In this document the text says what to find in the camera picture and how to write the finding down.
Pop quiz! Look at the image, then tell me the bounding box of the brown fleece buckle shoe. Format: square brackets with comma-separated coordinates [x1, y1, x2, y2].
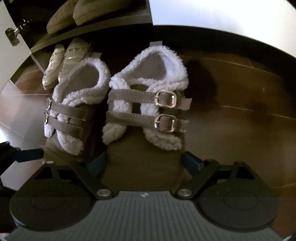
[102, 45, 191, 192]

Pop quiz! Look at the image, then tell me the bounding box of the beige loafer with buckle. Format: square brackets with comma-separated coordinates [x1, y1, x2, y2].
[58, 38, 91, 82]

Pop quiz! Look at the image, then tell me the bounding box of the grey plush slipper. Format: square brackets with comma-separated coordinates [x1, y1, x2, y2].
[47, 0, 78, 34]
[73, 0, 145, 26]

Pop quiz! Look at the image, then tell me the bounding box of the metal door hinge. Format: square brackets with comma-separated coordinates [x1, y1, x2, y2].
[4, 19, 32, 47]

